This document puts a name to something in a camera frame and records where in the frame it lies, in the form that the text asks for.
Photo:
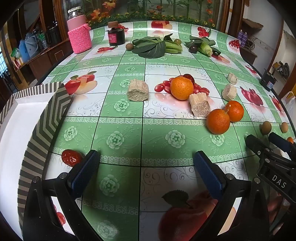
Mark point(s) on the dark green leafy vegetable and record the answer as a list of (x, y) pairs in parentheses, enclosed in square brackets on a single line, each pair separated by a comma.
[(196, 42)]

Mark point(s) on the green bok choy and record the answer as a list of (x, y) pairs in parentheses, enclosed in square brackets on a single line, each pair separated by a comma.
[(152, 47)]

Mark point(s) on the brown egg, right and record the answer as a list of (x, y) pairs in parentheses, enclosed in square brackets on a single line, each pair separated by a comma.
[(284, 127)]

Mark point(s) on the wooden side table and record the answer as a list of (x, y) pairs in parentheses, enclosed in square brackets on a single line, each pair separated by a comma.
[(248, 54)]

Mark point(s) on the white plastic bag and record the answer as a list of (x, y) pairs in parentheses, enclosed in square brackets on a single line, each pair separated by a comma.
[(289, 100)]

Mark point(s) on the corn cob with husk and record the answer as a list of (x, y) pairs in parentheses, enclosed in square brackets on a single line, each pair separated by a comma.
[(205, 49)]

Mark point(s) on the small orange fruit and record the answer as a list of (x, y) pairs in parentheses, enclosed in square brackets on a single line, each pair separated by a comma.
[(290, 139)]

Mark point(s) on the black electronic device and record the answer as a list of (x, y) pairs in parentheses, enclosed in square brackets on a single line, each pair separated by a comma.
[(268, 81)]

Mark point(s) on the brown egg, left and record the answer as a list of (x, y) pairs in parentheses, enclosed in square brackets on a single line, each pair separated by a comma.
[(266, 127)]

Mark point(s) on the floral painted screen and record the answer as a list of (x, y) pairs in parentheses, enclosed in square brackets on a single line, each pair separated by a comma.
[(138, 9)]

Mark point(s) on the white box with zigzag rim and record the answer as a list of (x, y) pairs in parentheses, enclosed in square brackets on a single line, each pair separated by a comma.
[(13, 139)]

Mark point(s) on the small sugarcane piece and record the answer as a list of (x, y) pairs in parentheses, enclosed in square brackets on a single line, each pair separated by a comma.
[(232, 78)]

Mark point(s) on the yellow green grape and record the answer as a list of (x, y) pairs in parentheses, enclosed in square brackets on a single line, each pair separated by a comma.
[(177, 41)]

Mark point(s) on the grey blue kettle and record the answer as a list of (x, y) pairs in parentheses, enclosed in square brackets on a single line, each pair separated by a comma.
[(32, 44)]

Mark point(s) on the wooden wall shelf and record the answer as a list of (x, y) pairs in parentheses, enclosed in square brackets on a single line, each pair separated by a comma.
[(252, 23)]

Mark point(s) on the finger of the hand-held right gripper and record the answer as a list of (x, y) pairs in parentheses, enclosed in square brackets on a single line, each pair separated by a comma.
[(255, 146), (281, 141)]

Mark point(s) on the dark purple passion fruit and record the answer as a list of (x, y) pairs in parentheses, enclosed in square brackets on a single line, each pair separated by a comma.
[(193, 49)]

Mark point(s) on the green fruit print tablecloth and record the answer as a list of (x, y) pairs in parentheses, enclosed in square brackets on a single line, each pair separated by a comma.
[(161, 129)]

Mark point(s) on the pink knitted sleeve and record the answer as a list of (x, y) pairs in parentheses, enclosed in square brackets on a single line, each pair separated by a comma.
[(79, 40)]

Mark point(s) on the blue plastic jug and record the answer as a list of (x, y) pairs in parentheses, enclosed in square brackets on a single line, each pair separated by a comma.
[(23, 49)]

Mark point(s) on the pink insulated bottle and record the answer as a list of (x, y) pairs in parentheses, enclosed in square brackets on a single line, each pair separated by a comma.
[(75, 20)]

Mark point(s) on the red jujube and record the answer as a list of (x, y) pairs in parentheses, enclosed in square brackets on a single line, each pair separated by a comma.
[(71, 158)]

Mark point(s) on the brown egg, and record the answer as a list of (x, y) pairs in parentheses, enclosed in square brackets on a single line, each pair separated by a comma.
[(284, 127), (266, 127)]

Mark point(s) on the person's right hand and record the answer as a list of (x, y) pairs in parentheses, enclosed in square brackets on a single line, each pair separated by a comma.
[(275, 208)]

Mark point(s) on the brown round lid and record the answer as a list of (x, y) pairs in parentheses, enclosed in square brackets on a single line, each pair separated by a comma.
[(113, 24)]

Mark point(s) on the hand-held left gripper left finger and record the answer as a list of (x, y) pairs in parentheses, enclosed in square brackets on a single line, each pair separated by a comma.
[(85, 171)]

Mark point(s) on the black pot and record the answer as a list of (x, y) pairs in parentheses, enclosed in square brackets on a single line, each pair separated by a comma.
[(53, 34)]

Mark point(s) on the purple bottle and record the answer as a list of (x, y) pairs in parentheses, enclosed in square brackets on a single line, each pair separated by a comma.
[(241, 38), (245, 39)]

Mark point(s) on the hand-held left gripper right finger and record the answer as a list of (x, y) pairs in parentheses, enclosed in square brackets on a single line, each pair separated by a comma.
[(208, 176)]

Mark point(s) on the black jar with red label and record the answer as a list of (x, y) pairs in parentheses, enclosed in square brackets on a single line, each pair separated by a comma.
[(116, 37)]

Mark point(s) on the orange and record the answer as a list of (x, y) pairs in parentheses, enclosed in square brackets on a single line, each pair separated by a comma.
[(235, 111), (218, 121), (182, 88)]

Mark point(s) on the wooden sideboard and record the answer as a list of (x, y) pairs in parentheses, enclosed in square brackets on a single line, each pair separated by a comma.
[(41, 62)]

